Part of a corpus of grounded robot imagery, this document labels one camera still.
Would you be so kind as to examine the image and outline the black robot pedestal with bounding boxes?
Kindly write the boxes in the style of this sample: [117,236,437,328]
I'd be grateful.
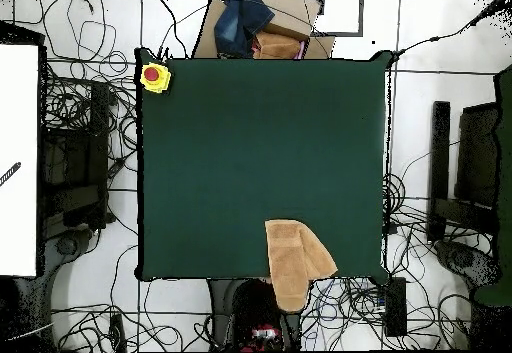
[207,278,310,352]

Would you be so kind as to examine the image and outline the blue denim jeans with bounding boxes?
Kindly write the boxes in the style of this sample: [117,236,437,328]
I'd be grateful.
[213,0,276,58]

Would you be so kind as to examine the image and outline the yellow emergency stop button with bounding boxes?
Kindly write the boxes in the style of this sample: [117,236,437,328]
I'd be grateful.
[139,62,172,94]

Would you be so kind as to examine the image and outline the black striped rod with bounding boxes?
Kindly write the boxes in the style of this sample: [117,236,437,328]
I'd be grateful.
[0,161,22,188]

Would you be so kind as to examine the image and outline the dark green table cloth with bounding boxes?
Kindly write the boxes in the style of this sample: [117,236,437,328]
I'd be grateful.
[134,47,393,283]

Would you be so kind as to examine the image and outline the brown cardboard box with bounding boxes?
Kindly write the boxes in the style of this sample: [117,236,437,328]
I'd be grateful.
[191,0,337,60]

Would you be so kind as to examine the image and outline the black caster base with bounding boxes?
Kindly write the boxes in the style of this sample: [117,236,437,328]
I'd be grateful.
[43,228,95,282]
[435,240,503,290]

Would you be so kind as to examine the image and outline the thick black cable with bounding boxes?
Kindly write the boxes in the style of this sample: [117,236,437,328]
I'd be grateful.
[389,0,512,64]

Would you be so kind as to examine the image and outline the folded brown towel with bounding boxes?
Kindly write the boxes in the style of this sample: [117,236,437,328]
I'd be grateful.
[253,31,303,60]

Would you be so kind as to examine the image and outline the white panel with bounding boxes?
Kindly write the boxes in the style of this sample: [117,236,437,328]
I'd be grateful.
[0,43,40,278]

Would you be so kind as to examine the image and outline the black equipment stand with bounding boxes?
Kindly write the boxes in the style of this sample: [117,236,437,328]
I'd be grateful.
[39,80,111,234]

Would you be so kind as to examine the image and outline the tan terry towel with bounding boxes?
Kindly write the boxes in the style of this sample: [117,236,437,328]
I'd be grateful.
[264,218,339,313]

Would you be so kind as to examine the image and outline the green cloth covered furniture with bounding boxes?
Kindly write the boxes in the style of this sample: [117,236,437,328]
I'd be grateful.
[474,64,512,307]

